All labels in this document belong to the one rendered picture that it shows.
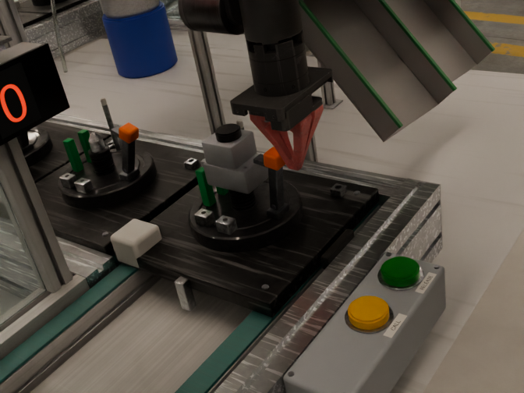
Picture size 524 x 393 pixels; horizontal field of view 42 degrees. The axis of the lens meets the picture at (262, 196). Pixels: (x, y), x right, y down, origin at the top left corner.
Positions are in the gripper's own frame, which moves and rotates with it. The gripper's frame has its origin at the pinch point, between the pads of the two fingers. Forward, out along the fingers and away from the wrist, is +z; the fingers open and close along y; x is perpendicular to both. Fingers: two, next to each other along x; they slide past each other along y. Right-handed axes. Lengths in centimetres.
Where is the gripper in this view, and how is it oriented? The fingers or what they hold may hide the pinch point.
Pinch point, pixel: (294, 161)
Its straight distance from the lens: 74.4
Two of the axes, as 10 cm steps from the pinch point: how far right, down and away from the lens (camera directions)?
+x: 8.1, 1.9, -5.6
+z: 1.6, 8.4, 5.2
